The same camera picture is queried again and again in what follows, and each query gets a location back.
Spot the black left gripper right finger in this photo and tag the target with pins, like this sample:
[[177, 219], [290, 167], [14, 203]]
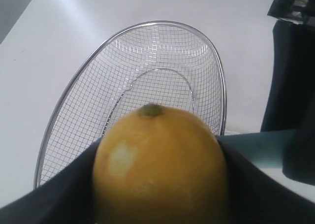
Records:
[[255, 198]]

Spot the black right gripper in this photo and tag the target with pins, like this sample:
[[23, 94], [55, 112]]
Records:
[[299, 12]]

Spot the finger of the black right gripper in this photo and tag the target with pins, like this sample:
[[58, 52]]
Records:
[[291, 99], [299, 157]]

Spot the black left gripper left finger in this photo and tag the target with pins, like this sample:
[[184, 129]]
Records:
[[67, 198]]

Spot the yellow lemon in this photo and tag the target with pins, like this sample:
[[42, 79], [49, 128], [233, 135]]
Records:
[[160, 165]]

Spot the steel wire mesh basket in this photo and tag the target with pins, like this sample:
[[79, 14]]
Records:
[[163, 62]]

